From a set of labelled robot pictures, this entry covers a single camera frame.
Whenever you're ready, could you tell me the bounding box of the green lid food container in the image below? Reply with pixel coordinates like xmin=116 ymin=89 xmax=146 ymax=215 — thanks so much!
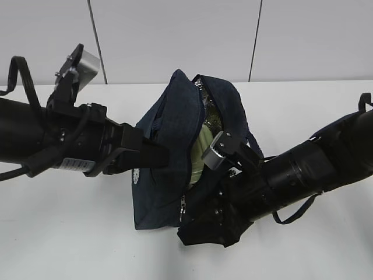
xmin=189 ymin=124 xmax=214 ymax=188

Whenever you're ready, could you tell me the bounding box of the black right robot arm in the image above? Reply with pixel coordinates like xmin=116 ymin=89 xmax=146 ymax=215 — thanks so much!
xmin=178 ymin=110 xmax=372 ymax=247

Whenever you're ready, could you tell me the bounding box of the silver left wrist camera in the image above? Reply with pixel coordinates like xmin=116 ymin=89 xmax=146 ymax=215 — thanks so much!
xmin=54 ymin=43 xmax=101 ymax=94

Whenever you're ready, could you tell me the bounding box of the silver zipper pull ring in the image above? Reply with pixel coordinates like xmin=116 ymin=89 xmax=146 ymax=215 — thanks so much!
xmin=179 ymin=194 xmax=187 ymax=224

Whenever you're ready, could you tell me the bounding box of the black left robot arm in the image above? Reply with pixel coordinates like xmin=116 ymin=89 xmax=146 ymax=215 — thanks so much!
xmin=1 ymin=99 xmax=169 ymax=177

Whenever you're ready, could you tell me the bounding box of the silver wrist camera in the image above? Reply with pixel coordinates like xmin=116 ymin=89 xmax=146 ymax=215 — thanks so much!
xmin=54 ymin=43 xmax=101 ymax=94
xmin=202 ymin=131 xmax=242 ymax=170

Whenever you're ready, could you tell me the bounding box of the dark blue fabric lunch bag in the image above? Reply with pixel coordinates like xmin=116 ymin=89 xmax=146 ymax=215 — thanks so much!
xmin=132 ymin=69 xmax=263 ymax=230

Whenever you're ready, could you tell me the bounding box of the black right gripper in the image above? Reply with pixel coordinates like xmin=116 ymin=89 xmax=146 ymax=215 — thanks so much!
xmin=177 ymin=155 xmax=280 ymax=247

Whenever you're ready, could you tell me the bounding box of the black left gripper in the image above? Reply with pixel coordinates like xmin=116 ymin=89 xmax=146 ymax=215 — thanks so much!
xmin=40 ymin=101 xmax=169 ymax=177

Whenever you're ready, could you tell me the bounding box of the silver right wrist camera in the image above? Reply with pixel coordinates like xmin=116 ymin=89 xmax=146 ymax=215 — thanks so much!
xmin=202 ymin=131 xmax=242 ymax=170

